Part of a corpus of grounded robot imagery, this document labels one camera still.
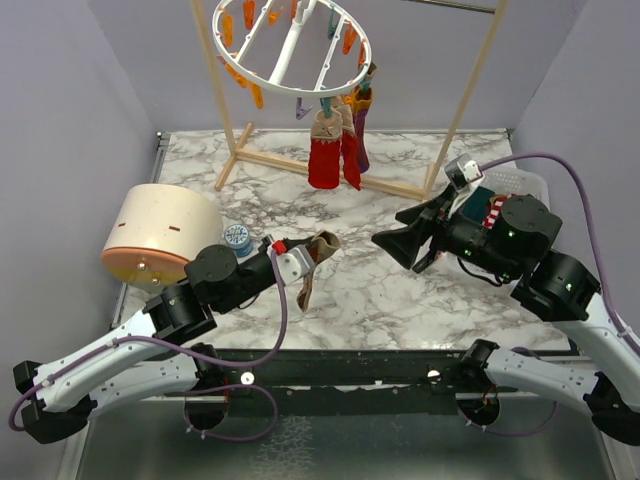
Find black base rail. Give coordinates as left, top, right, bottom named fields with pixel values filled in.
left=149, top=347, right=506, bottom=417

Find red white striped sock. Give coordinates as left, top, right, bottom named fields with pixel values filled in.
left=482, top=193, right=514, bottom=229

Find red beige reindeer sock back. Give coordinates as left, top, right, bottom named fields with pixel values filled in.
left=332, top=97, right=361, bottom=190

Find red beige reindeer sock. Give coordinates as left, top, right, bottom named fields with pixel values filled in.
left=308, top=108, right=342, bottom=189
left=332, top=97, right=361, bottom=190

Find beige argyle sock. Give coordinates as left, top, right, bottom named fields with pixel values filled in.
left=296, top=230, right=341, bottom=312

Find purple clothespin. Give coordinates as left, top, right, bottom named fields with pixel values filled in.
left=295, top=97, right=312, bottom=121

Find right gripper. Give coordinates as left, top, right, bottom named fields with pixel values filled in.
left=369, top=181, right=516, bottom=279

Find red beige reindeer sock front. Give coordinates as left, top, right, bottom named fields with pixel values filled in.
left=308, top=108, right=342, bottom=189

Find blue patterned round tin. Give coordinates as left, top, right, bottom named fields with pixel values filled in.
left=223, top=224, right=253, bottom=258

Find teal clothespin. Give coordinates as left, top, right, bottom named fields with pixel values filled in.
left=320, top=96, right=333, bottom=119

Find white plastic basket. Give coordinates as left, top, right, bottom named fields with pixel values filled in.
left=481, top=166, right=550, bottom=207

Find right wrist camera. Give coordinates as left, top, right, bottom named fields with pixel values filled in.
left=444, top=154, right=483, bottom=218

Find purple yellow striped sock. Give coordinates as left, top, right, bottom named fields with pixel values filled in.
left=351, top=87, right=373, bottom=173

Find wooden hanger rack frame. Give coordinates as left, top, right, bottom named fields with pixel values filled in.
left=190, top=1, right=508, bottom=200

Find dark teal sock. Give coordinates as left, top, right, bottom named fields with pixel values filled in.
left=459, top=187, right=495, bottom=224

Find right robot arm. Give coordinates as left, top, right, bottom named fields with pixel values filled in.
left=371, top=188, right=639, bottom=446

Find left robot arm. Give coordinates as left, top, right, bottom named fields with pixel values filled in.
left=8, top=234, right=326, bottom=444

